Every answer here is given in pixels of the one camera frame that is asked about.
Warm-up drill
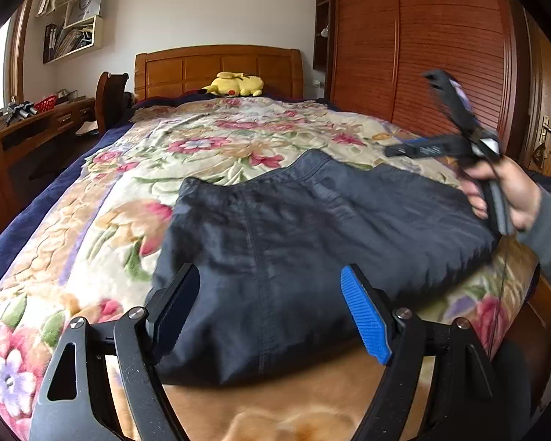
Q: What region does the black jacket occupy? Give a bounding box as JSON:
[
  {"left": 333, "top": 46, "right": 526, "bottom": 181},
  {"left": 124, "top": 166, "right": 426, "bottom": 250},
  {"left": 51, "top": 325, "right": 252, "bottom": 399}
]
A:
[{"left": 152, "top": 149, "right": 497, "bottom": 386}]

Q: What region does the person's right hand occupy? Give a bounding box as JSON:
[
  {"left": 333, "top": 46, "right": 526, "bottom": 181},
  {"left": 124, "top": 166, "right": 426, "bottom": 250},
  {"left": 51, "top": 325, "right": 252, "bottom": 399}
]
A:
[{"left": 458, "top": 156, "right": 541, "bottom": 231}]

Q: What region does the wooden louvered wardrobe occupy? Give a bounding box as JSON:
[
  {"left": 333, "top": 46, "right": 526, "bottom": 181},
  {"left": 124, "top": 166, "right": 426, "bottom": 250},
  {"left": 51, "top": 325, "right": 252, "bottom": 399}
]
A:
[{"left": 317, "top": 0, "right": 530, "bottom": 158}]

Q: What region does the floral quilt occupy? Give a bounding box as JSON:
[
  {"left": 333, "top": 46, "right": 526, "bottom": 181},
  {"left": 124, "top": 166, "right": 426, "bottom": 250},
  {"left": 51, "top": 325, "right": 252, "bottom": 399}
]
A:
[{"left": 0, "top": 96, "right": 541, "bottom": 441}]

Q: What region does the navy blue blanket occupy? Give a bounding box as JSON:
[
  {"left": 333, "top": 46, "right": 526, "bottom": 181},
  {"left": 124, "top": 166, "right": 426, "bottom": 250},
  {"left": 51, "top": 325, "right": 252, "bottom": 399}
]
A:
[{"left": 0, "top": 94, "right": 399, "bottom": 327}]

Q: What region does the yellow Pikachu plush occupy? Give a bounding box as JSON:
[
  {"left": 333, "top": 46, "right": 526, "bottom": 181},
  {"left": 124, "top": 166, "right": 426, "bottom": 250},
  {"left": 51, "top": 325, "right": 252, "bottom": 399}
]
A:
[{"left": 202, "top": 72, "right": 264, "bottom": 97}]

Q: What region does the wooden desk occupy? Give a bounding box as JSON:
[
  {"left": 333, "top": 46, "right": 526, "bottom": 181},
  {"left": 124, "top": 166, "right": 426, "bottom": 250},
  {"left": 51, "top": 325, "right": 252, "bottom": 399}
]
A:
[{"left": 0, "top": 98, "right": 97, "bottom": 234}]

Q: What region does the wooden headboard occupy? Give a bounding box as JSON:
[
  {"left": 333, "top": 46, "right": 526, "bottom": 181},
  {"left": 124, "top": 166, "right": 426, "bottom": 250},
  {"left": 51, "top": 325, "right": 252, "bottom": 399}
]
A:
[{"left": 134, "top": 45, "right": 305, "bottom": 101}]

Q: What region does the black device on desk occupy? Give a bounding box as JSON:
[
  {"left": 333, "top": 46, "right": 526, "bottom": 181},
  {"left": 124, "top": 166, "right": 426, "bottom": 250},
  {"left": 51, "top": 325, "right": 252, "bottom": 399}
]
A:
[{"left": 7, "top": 101, "right": 39, "bottom": 125}]

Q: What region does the red basket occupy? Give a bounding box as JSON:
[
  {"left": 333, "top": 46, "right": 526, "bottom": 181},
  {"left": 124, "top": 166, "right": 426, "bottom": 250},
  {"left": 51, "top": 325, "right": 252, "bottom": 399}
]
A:
[{"left": 33, "top": 94, "right": 57, "bottom": 114}]

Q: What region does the dark wooden chair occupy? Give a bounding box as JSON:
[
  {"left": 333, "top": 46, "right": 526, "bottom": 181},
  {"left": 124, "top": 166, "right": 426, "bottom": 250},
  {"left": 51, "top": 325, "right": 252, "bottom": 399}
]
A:
[{"left": 94, "top": 72, "right": 129, "bottom": 137}]

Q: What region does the wooden door with handle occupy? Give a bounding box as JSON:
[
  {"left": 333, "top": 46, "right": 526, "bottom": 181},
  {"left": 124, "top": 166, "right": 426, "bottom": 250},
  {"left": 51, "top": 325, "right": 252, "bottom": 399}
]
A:
[{"left": 519, "top": 13, "right": 551, "bottom": 176}]

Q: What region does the window with wooden frame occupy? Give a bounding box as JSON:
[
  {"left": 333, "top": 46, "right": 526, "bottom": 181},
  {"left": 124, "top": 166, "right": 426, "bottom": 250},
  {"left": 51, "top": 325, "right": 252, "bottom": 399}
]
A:
[{"left": 0, "top": 0, "right": 32, "bottom": 111}]

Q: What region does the white wall shelf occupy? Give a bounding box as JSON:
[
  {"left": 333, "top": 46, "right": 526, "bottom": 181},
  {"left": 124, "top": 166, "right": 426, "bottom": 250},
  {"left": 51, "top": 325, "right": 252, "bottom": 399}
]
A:
[{"left": 37, "top": 0, "right": 106, "bottom": 64}]

